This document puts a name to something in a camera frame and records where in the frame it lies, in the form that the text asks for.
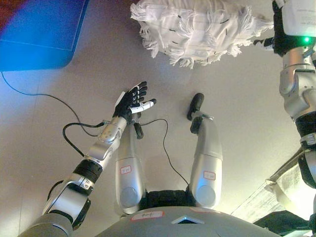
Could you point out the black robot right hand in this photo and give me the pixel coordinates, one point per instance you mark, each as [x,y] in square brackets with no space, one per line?
[296,19]

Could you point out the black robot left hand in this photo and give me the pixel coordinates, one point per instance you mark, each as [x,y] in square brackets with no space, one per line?
[127,103]

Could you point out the white fringed pillow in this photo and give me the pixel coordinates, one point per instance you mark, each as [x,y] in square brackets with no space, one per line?
[197,32]

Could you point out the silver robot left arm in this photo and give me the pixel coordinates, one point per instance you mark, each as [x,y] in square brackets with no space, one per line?
[98,153]

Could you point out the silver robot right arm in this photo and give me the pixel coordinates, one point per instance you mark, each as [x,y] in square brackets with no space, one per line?
[296,86]

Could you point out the silver robot left leg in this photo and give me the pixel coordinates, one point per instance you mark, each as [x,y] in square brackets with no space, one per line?
[129,172]

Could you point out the silver robot leg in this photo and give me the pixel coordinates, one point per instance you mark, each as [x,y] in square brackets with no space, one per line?
[129,172]
[207,160]

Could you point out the silver robot right leg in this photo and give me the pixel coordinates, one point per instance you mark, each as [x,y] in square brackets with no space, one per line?
[207,160]

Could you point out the dark reddish wooden cabinet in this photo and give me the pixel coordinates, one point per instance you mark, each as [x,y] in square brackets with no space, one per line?
[37,32]

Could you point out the grey robot torso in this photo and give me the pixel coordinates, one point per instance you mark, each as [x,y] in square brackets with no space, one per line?
[187,227]

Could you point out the white textured blanket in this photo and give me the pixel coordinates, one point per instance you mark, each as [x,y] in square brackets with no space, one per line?
[259,197]

